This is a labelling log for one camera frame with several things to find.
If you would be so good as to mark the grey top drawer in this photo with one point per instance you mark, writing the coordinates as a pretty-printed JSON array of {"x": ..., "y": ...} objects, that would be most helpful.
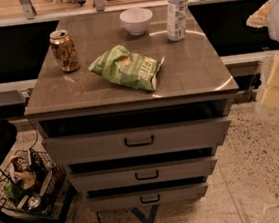
[{"x": 135, "y": 142}]

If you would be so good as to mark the grey drawer cabinet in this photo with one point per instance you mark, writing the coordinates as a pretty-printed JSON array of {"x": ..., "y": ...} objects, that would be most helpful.
[{"x": 140, "y": 121}]

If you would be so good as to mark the clear water bottle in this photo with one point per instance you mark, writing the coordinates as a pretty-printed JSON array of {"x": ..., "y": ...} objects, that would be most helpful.
[{"x": 176, "y": 19}]

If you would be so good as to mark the green chip bag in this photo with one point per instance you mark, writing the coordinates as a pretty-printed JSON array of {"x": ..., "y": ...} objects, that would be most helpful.
[{"x": 122, "y": 67}]

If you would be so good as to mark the white bowl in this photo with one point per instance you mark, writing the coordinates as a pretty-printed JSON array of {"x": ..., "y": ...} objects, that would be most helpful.
[{"x": 136, "y": 20}]

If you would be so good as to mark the blue tape cross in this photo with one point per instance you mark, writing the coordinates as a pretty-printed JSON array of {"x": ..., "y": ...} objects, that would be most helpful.
[{"x": 150, "y": 218}]

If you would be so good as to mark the gold soda can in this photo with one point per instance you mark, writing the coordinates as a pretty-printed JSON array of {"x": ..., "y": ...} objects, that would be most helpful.
[{"x": 64, "y": 50}]

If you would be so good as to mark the black wire basket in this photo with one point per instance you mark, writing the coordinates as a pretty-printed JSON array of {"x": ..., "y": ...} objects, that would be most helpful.
[{"x": 30, "y": 183}]

